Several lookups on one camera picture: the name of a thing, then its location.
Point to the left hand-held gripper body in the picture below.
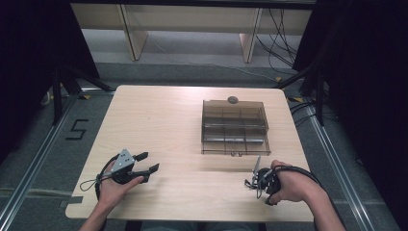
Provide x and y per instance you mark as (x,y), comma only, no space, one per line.
(122,163)

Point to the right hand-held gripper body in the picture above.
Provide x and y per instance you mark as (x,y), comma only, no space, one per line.
(268,181)

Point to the person's right hand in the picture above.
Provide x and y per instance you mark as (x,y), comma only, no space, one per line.
(293,184)

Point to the person's left hand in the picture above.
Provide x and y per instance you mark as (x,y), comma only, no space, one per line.
(114,189)

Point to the clear brown compartment box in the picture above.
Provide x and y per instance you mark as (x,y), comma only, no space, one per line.
(234,128)

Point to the person's lap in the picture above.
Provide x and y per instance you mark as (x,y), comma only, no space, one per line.
(202,226)

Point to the yellow black tape piece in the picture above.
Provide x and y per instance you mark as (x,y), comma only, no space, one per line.
(85,96)
(295,99)

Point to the small dark round object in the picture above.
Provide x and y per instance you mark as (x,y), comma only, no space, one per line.
(232,99)

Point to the black metal stand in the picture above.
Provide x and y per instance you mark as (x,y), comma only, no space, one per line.
(64,86)
(312,83)

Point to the black curtain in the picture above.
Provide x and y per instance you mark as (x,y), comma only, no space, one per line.
(29,64)
(365,80)

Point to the light wooden bench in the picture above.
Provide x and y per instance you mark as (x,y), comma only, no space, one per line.
(192,19)

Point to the metal floor rail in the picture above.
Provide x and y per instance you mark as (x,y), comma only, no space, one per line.
(35,160)
(336,166)

